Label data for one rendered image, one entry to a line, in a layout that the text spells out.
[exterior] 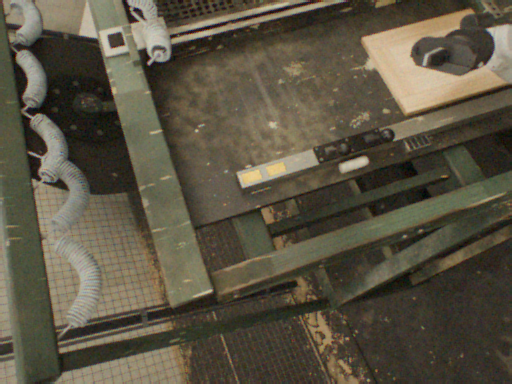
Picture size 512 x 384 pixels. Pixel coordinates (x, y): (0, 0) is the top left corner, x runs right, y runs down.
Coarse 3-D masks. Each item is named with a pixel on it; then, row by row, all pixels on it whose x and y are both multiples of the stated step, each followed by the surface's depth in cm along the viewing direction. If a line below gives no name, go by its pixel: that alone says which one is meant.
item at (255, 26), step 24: (144, 0) 117; (312, 0) 139; (336, 0) 139; (360, 0) 141; (408, 0) 149; (192, 24) 133; (216, 24) 134; (240, 24) 134; (264, 24) 136; (288, 24) 139; (312, 24) 143; (120, 48) 124; (144, 48) 125; (192, 48) 134; (216, 48) 138
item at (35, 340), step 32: (0, 0) 175; (0, 32) 167; (0, 64) 159; (0, 96) 152; (0, 128) 146; (0, 160) 140; (0, 192) 135; (32, 192) 140; (0, 224) 135; (32, 224) 135; (32, 256) 130; (32, 288) 125; (32, 320) 121; (224, 320) 167; (256, 320) 177; (32, 352) 117; (64, 352) 125; (96, 352) 129; (128, 352) 136
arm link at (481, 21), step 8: (464, 16) 90; (472, 16) 89; (480, 16) 90; (488, 16) 92; (464, 24) 90; (472, 24) 89; (480, 24) 90; (488, 24) 93; (488, 32) 88; (496, 56) 91
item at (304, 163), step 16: (496, 96) 128; (448, 112) 125; (464, 112) 125; (480, 112) 125; (496, 112) 128; (400, 128) 123; (416, 128) 123; (432, 128) 123; (448, 128) 127; (384, 144) 121; (288, 160) 117; (304, 160) 118; (336, 160) 119; (240, 176) 115; (272, 176) 115; (288, 176) 117
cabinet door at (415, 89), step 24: (432, 24) 143; (456, 24) 143; (384, 48) 138; (408, 48) 138; (384, 72) 134; (408, 72) 134; (432, 72) 135; (480, 72) 135; (408, 96) 130; (432, 96) 130; (456, 96) 130
